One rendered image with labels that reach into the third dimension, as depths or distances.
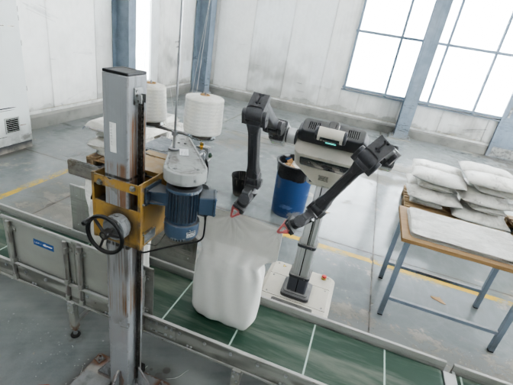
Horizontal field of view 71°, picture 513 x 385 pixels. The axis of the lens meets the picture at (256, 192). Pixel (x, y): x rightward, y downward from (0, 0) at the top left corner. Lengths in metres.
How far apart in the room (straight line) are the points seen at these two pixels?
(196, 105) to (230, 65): 8.88
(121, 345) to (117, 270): 0.48
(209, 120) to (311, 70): 8.31
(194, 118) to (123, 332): 1.15
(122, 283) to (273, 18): 8.78
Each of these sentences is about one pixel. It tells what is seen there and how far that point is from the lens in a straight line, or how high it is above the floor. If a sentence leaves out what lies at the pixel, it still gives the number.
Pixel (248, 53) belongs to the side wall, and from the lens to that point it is 10.16.
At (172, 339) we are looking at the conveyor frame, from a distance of 2.26.
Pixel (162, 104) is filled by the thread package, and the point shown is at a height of 1.61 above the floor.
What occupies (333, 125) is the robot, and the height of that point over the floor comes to 1.58.
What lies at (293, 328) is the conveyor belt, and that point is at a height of 0.38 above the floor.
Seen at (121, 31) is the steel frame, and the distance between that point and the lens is 7.68.
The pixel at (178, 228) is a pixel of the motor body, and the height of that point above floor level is 1.16.
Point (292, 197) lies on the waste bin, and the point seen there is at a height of 0.29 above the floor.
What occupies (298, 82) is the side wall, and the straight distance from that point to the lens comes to 9.82.
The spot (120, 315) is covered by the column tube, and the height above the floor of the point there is 0.60.
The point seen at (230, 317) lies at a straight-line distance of 2.16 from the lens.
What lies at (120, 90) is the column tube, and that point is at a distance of 1.43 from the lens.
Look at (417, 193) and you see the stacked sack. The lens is 5.00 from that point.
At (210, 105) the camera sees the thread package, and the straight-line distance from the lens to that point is 1.48.
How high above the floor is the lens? 1.99
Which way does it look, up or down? 25 degrees down
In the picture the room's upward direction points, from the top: 10 degrees clockwise
